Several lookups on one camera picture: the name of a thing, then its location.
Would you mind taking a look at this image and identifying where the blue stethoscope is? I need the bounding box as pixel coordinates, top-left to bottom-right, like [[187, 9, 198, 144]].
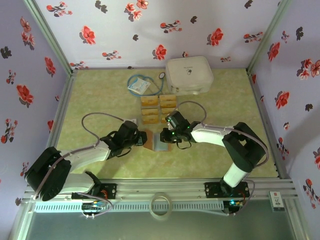
[[126, 71, 167, 97]]

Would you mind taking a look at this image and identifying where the white medical case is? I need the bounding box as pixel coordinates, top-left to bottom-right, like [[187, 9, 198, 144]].
[[164, 55, 215, 96]]

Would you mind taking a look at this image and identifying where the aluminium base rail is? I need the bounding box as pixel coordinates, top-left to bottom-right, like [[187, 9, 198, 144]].
[[21, 178, 300, 203]]

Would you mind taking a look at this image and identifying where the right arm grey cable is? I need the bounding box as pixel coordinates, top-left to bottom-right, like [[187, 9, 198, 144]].
[[173, 100, 270, 216]]

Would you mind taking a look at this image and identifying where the brown leather card holder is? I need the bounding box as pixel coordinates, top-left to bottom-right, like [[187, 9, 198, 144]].
[[142, 129, 173, 153]]

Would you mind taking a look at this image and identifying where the clear tape roll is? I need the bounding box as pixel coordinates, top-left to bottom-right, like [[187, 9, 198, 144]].
[[149, 192, 173, 221]]

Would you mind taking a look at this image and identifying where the aluminium frame corner post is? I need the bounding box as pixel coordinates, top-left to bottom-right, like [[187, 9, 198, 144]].
[[23, 0, 78, 76], [246, 0, 292, 73]]

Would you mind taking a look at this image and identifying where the left arm grey cable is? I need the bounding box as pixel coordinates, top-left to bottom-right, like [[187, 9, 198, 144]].
[[32, 112, 137, 201]]

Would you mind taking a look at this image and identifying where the aluminium table side rail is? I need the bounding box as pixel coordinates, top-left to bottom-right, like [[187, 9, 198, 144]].
[[41, 69, 78, 181], [246, 69, 291, 180]]

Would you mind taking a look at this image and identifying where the white slotted cable duct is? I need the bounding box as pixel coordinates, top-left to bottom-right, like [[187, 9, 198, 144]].
[[33, 201, 225, 213]]

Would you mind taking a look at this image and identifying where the white label box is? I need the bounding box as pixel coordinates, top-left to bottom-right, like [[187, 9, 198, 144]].
[[268, 191, 286, 213]]

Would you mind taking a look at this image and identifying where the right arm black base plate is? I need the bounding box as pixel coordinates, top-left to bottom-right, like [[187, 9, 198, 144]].
[[204, 181, 250, 200]]

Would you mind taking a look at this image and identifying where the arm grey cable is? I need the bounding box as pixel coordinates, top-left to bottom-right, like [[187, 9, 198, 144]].
[[32, 112, 137, 201], [173, 100, 270, 216]]

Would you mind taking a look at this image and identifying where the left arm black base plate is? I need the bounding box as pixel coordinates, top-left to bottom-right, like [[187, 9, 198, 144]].
[[71, 183, 118, 201]]

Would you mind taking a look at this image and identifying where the white gauze packet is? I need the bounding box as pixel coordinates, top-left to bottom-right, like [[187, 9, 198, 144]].
[[127, 76, 151, 95]]

